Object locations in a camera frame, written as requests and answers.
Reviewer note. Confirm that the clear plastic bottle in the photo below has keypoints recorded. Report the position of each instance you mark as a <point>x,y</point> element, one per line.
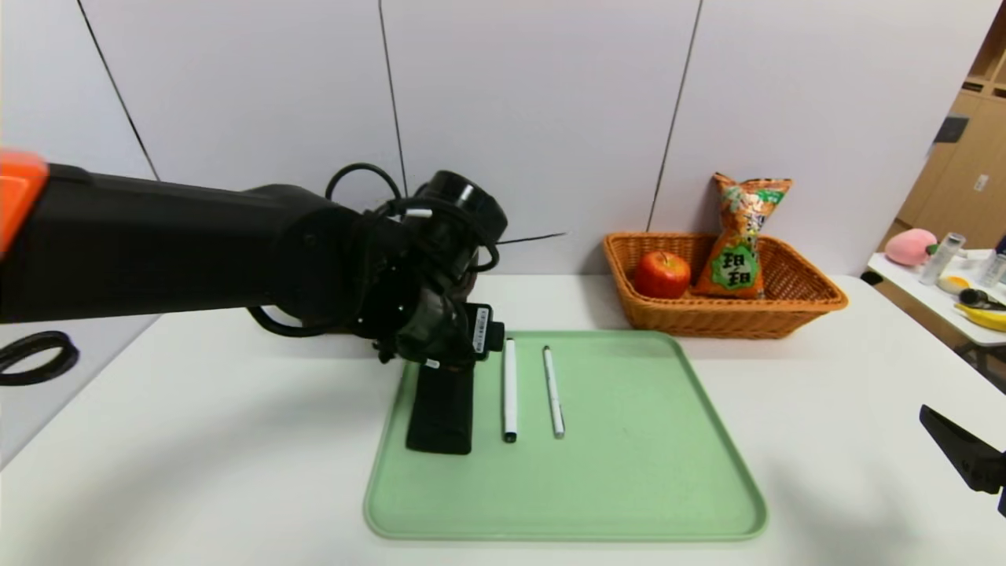
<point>941,259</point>

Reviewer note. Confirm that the orange snack bag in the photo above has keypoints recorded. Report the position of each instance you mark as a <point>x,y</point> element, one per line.
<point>739,236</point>

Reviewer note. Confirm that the light green plastic tray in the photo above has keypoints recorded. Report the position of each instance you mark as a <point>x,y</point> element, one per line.
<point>629,472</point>

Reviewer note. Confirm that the thin grey white pen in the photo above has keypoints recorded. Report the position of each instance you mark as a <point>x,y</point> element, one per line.
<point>554,393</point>

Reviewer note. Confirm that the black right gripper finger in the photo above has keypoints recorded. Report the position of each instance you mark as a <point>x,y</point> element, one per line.
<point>967,460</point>

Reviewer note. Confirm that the clear bottle blue cap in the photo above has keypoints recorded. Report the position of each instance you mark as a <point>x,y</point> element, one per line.
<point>992,271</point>

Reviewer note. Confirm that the red apple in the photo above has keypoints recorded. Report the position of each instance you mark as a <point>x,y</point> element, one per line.
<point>662,277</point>

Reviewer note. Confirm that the black panel on cabinet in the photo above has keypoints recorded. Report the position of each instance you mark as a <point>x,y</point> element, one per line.
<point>951,130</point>

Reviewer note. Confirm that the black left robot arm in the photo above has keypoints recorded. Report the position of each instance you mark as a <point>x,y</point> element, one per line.
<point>157,244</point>

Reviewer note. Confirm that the small black object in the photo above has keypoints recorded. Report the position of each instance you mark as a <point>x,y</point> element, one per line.
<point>974,299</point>

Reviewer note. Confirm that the yellow white round toy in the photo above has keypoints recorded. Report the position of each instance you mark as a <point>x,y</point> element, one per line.
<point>953,285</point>

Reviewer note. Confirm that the white side table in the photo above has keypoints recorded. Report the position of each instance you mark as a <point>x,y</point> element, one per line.
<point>916,297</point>

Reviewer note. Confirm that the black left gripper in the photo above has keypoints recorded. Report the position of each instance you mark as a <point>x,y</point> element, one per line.
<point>462,351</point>

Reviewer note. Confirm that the thick white marker pen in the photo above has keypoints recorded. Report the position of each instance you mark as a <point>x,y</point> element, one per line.
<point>511,393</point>

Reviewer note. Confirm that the black glasses case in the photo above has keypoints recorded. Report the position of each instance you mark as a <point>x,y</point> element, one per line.
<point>440,417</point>

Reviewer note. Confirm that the pink peach toy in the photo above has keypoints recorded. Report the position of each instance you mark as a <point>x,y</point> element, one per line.
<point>908,248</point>

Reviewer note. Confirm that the yellow banana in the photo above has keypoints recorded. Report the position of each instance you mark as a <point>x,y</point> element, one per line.
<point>982,318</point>

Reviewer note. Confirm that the orange wicker basket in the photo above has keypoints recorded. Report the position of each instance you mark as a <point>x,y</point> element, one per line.
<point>786,306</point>

